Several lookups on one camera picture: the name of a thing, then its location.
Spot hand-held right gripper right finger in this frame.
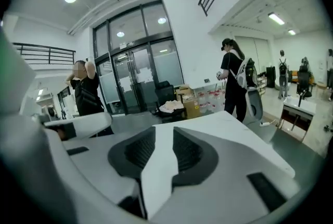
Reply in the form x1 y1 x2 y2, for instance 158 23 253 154
149 126 302 224

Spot white table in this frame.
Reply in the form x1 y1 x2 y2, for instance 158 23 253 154
142 110 297 221

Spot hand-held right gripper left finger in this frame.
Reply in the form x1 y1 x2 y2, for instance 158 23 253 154
62 126 157 204

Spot white paper sheet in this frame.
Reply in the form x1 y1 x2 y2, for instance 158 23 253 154
120 77 131 93
136 68 154 84

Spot cream cloth heap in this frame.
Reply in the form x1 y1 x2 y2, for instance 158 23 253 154
158 99 185 114

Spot black office chair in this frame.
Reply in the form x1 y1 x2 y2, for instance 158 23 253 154
155 81 187 125
296 65 313 99

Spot cardboard box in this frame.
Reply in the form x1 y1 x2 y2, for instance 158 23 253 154
176 84 195 103
183 99 201 119

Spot white and black backpack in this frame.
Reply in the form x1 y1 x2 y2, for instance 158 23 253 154
235 57 258 90

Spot white window blinds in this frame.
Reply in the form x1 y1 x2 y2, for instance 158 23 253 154
234 36 272 80

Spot black-framed glass entrance door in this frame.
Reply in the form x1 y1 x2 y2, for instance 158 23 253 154
92 0 186 116

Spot black cabinet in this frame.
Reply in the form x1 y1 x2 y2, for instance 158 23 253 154
265 66 276 89

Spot white desk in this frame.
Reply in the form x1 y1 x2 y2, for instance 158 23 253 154
279 96 317 143

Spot pack of clear water bottles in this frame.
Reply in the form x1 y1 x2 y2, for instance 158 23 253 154
198 88 226 114

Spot wooden shelf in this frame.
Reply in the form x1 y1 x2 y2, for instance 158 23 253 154
257 73 266 95

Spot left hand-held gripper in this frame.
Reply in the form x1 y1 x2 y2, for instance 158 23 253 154
32 105 113 142

